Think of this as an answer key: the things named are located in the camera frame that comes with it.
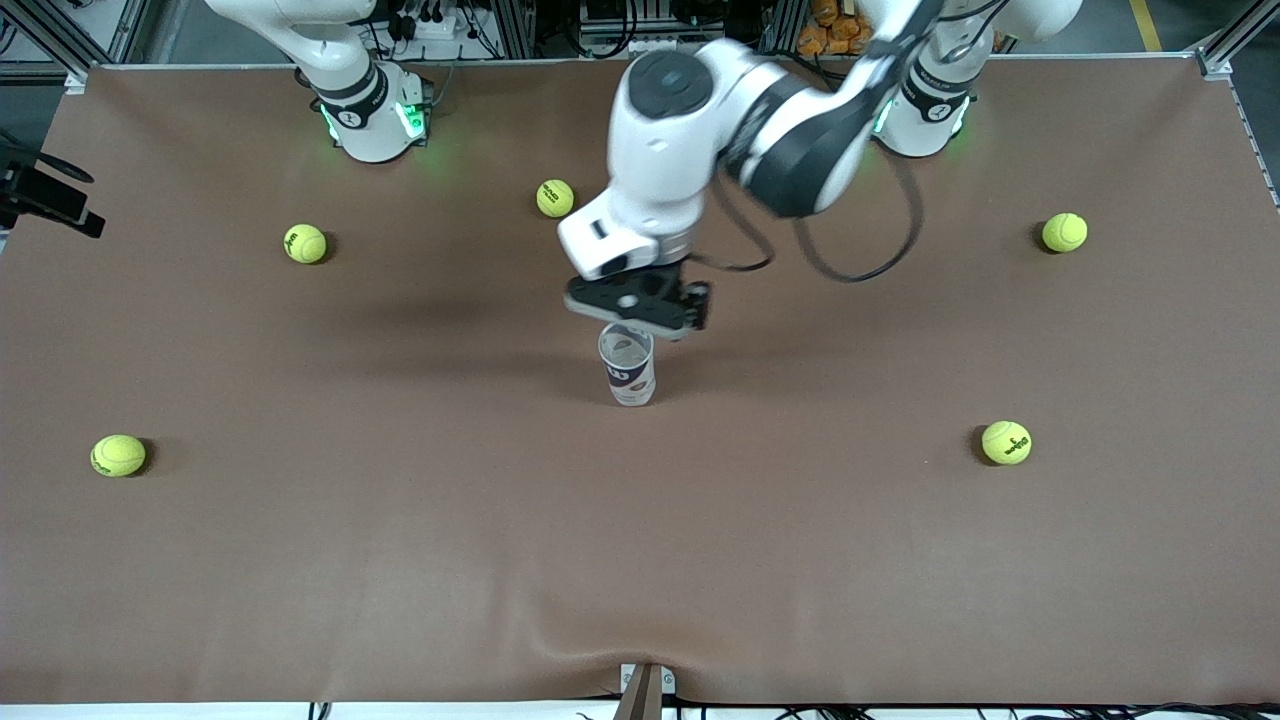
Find white power strip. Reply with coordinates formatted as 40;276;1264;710
393;5;473;43

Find orange objects pile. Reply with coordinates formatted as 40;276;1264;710
797;0;881;57

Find white blue tennis ball can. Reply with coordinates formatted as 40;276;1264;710
597;322;658;408

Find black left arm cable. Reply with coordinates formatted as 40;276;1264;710
690;150;926;285

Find white terminal block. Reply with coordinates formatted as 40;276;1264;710
580;35;727;59

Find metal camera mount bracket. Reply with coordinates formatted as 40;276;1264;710
612;662;677;720

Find aluminium frame profile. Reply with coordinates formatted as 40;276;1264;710
1195;0;1280;81
20;0;151;93

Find brown table cover mat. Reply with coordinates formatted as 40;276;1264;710
0;58;1280;707

